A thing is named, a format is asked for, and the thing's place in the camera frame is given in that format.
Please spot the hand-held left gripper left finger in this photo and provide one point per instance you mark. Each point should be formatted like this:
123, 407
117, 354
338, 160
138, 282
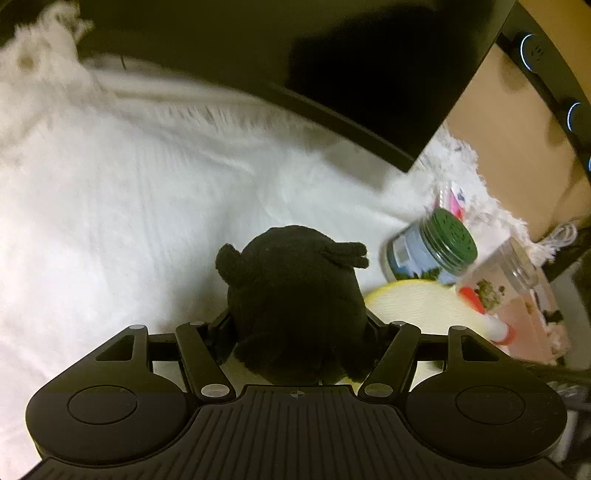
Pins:
221, 323

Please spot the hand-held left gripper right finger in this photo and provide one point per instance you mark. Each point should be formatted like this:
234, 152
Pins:
378, 330

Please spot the round black plush toy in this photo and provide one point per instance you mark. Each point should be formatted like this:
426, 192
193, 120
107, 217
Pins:
291, 300

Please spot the green-lidded glass jar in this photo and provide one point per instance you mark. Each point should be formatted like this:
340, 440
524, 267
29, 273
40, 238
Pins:
443, 235

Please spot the red and white foam rocket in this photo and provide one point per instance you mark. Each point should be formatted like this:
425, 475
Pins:
501, 330

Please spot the clear jar with beige powder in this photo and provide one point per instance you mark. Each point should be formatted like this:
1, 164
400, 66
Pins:
503, 281

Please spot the pink floral tissue packet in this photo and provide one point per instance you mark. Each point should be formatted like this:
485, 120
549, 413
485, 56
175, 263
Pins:
455, 201

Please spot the white knitted blanket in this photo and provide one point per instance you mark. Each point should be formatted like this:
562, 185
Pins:
115, 207

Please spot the black monitor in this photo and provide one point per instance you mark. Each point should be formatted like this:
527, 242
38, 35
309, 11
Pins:
323, 69

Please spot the cream fringed cloth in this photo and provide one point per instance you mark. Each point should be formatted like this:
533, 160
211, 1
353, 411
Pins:
41, 41

